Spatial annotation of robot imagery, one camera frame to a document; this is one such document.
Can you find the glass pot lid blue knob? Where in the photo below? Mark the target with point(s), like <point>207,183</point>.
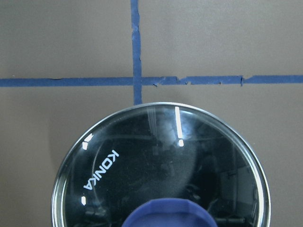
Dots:
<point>161,164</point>

